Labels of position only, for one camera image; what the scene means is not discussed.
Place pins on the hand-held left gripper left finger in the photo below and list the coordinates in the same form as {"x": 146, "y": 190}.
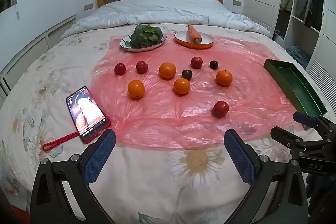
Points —
{"x": 101, "y": 153}

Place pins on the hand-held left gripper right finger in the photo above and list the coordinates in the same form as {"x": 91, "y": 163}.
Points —
{"x": 240, "y": 155}

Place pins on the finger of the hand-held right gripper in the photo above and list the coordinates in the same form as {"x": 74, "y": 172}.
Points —
{"x": 284, "y": 136}
{"x": 305, "y": 120}

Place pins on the green tray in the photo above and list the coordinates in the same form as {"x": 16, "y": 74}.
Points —
{"x": 296, "y": 87}

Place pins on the small red apple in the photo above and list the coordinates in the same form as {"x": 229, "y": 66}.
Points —
{"x": 196, "y": 62}
{"x": 221, "y": 109}
{"x": 142, "y": 67}
{"x": 120, "y": 69}

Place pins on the orange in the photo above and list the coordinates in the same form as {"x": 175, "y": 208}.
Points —
{"x": 136, "y": 89}
{"x": 181, "y": 86}
{"x": 167, "y": 70}
{"x": 224, "y": 78}

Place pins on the dark plum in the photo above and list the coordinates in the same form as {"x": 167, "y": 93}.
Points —
{"x": 213, "y": 65}
{"x": 187, "y": 75}

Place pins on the smartphone in red case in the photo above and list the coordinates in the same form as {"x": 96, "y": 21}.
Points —
{"x": 86, "y": 113}

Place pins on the blue blanket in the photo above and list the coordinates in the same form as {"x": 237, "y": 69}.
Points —
{"x": 298, "y": 56}

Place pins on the pink plastic sheet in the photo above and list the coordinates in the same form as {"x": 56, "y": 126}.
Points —
{"x": 162, "y": 119}

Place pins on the small bag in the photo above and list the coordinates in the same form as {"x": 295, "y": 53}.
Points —
{"x": 278, "y": 36}

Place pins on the white plate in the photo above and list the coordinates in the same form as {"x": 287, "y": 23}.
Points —
{"x": 126, "y": 44}

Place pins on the hanging dark clothes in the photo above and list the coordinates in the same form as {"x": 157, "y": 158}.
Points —
{"x": 312, "y": 1}

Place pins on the white slatted cabinet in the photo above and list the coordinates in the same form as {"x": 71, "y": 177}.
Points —
{"x": 34, "y": 50}

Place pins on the green leafy vegetable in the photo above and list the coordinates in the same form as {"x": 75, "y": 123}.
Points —
{"x": 145, "y": 35}

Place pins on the orange plate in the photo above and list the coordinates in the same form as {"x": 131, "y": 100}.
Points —
{"x": 183, "y": 39}

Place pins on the carrot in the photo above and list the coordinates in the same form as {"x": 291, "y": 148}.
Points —
{"x": 193, "y": 33}

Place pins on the white duvet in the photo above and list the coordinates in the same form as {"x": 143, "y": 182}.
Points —
{"x": 162, "y": 11}

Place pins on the wall socket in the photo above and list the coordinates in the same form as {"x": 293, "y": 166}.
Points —
{"x": 237, "y": 3}
{"x": 88, "y": 6}

